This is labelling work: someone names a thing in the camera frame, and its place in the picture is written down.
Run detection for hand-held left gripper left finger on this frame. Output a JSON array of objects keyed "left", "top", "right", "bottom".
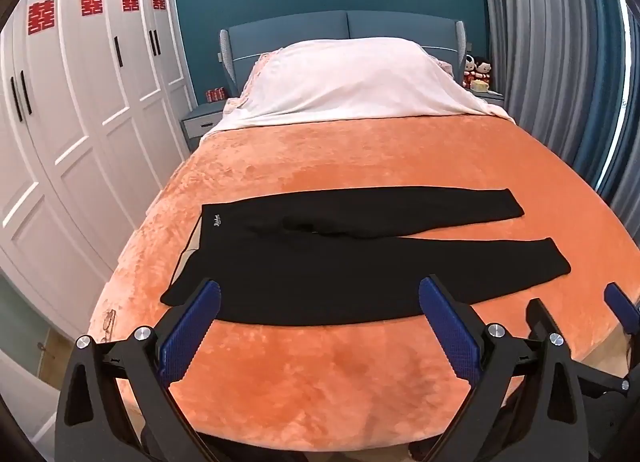
[{"left": 52, "top": 279, "right": 222, "bottom": 462}]

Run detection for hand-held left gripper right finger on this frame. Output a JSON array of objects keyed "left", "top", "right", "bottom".
[{"left": 418, "top": 275, "right": 590, "bottom": 462}]

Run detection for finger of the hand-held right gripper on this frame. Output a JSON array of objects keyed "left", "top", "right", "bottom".
[
  {"left": 602, "top": 282, "right": 640, "bottom": 337},
  {"left": 525, "top": 298, "right": 558, "bottom": 343}
]

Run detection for black pants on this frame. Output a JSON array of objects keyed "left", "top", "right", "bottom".
[{"left": 160, "top": 186, "right": 572, "bottom": 328}]

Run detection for eyeglasses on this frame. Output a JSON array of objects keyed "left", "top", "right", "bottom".
[{"left": 99, "top": 308, "right": 119, "bottom": 344}]

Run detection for wooden door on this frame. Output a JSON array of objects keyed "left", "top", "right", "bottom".
[{"left": 27, "top": 324, "right": 77, "bottom": 384}]

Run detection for orange plush blanket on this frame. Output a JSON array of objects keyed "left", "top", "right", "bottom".
[{"left": 87, "top": 112, "right": 637, "bottom": 449}]

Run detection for white wardrobe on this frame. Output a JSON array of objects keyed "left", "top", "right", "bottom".
[{"left": 0, "top": 0, "right": 197, "bottom": 338}]

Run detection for pink lace bedding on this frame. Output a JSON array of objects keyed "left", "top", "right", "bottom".
[{"left": 215, "top": 51, "right": 282, "bottom": 133}]

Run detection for grey curtain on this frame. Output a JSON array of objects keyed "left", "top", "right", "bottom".
[{"left": 475, "top": 0, "right": 640, "bottom": 204}]

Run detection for white duvet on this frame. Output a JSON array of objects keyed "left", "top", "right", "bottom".
[{"left": 235, "top": 38, "right": 511, "bottom": 129}]

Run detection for blue upholstered headboard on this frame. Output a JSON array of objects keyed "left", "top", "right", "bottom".
[{"left": 218, "top": 9, "right": 473, "bottom": 93}]

